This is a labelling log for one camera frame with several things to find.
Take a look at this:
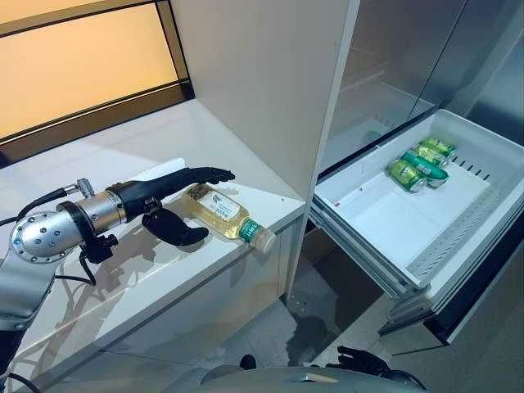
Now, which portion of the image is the white counter cabinet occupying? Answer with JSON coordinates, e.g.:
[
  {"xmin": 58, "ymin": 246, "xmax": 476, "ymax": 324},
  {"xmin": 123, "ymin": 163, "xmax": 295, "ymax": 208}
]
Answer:
[{"xmin": 0, "ymin": 97, "xmax": 308, "ymax": 393}]

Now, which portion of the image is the steel fridge drawer front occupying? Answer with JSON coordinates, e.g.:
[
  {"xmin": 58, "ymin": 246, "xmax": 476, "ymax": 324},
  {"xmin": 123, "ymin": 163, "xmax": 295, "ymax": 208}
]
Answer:
[{"xmin": 378, "ymin": 228, "xmax": 524, "ymax": 357}]

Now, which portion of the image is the yellow tea bottle white cap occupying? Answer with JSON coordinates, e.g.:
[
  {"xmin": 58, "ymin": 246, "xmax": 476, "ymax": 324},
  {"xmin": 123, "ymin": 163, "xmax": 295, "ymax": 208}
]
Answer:
[{"xmin": 182, "ymin": 183, "xmax": 276, "ymax": 253}]

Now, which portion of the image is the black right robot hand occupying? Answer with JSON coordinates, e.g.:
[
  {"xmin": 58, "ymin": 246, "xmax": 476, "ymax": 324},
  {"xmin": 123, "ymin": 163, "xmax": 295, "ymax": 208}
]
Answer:
[{"xmin": 326, "ymin": 346, "xmax": 427, "ymax": 392}]

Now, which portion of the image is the white fridge drawer bin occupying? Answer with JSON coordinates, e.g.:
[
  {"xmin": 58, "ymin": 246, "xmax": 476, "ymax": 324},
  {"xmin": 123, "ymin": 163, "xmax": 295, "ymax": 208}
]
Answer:
[{"xmin": 313, "ymin": 108, "xmax": 524, "ymax": 290}]

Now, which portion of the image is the light green drink can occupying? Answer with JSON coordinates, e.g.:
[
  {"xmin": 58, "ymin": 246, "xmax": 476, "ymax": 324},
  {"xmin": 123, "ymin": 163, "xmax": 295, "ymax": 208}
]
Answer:
[
  {"xmin": 386, "ymin": 158, "xmax": 430, "ymax": 193},
  {"xmin": 412, "ymin": 144, "xmax": 450, "ymax": 168},
  {"xmin": 421, "ymin": 137, "xmax": 458, "ymax": 160}
]

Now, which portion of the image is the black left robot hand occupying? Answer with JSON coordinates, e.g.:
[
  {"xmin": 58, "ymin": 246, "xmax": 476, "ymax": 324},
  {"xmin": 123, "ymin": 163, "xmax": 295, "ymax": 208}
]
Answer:
[{"xmin": 106, "ymin": 165, "xmax": 237, "ymax": 249}]

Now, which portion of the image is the tall white cabinet panel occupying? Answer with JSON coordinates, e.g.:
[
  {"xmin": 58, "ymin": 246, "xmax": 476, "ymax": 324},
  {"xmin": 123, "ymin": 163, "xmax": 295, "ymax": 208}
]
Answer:
[{"xmin": 169, "ymin": 0, "xmax": 361, "ymax": 302}]

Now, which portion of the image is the dark framed orange window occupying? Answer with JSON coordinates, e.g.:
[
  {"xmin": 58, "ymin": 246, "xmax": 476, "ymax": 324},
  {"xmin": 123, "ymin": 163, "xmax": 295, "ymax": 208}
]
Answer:
[{"xmin": 0, "ymin": 0, "xmax": 196, "ymax": 169}]

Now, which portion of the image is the grey robot body shell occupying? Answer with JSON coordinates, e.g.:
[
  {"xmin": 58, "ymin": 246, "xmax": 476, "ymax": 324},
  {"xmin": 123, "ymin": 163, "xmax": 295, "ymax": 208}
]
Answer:
[{"xmin": 175, "ymin": 364, "xmax": 427, "ymax": 393}]

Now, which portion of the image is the stainless steel fridge door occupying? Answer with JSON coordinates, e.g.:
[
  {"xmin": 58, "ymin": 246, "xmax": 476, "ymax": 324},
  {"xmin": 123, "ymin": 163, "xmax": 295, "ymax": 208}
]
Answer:
[
  {"xmin": 409, "ymin": 0, "xmax": 519, "ymax": 122},
  {"xmin": 327, "ymin": 0, "xmax": 470, "ymax": 173}
]

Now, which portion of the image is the dark green drink can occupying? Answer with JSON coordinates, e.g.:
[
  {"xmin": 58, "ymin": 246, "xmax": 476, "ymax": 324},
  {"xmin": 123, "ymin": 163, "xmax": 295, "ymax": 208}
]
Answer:
[{"xmin": 399, "ymin": 150, "xmax": 450, "ymax": 190}]

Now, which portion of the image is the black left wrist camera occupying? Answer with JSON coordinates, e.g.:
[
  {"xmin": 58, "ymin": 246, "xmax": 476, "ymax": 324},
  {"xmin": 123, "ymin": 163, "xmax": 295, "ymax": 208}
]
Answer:
[{"xmin": 79, "ymin": 233, "xmax": 120, "ymax": 265}]

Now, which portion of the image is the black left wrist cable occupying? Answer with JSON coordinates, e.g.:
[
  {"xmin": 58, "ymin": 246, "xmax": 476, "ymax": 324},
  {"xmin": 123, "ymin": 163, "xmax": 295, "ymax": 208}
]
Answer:
[{"xmin": 0, "ymin": 178, "xmax": 97, "ymax": 287}]

